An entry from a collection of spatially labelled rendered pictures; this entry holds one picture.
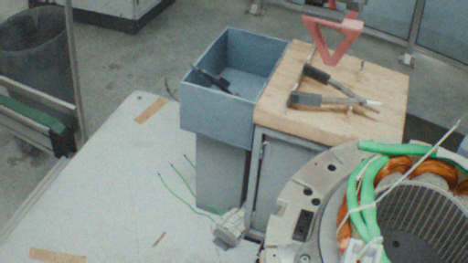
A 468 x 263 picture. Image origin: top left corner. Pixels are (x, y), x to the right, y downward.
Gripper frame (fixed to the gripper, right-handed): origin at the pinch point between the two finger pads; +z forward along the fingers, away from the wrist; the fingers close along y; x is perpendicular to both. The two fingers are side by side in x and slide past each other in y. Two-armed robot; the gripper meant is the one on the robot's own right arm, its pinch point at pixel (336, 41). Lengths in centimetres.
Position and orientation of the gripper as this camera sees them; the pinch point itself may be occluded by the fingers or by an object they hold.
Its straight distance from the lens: 60.1
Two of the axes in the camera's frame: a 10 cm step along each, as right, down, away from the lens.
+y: -3.5, 6.5, -6.7
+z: 0.1, 7.2, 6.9
